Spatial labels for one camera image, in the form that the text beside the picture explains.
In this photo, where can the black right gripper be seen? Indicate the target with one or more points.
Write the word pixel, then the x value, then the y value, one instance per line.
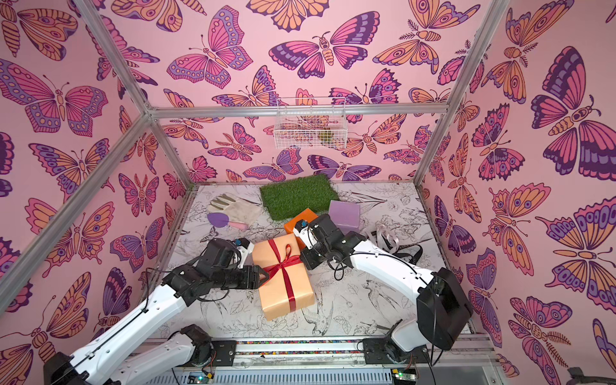
pixel 310 257

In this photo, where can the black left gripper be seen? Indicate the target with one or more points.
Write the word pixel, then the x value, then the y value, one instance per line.
pixel 255 283

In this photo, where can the lilac gift box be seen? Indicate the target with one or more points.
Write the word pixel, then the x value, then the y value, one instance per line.
pixel 345 215

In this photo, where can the orange gift box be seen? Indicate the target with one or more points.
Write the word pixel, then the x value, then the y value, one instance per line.
pixel 306 214

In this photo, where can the red ribbon bow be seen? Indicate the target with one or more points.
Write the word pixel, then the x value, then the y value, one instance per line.
pixel 290 259

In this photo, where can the white satin ribbon bow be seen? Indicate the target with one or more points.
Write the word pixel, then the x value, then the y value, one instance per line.
pixel 384 239

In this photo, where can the large tan gift box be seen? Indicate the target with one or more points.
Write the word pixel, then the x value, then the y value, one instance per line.
pixel 273 294

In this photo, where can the black lettered ribbon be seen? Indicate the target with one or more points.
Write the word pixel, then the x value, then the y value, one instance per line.
pixel 411 253

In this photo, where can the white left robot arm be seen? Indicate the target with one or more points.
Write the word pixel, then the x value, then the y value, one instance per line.
pixel 109 358

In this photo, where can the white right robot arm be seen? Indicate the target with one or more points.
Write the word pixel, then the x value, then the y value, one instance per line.
pixel 442 309

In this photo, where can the purple pink hand trowel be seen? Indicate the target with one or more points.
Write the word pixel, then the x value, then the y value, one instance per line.
pixel 221 220

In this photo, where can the green artificial grass mat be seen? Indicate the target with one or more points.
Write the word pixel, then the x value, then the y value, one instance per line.
pixel 287 199

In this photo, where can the beige gardening glove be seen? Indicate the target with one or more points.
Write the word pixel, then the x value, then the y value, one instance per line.
pixel 235 208

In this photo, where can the green item in basket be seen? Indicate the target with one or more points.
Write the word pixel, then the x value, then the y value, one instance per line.
pixel 326 137

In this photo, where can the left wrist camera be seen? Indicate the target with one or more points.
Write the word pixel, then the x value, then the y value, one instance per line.
pixel 245 249

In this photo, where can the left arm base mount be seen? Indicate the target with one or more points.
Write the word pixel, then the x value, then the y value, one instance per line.
pixel 216 353

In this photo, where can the aluminium front rail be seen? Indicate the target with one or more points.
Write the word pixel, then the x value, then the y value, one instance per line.
pixel 291 360

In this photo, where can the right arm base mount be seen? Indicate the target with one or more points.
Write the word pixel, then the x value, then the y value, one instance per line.
pixel 384 352

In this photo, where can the white wire basket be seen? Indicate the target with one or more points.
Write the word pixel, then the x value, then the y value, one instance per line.
pixel 298 121

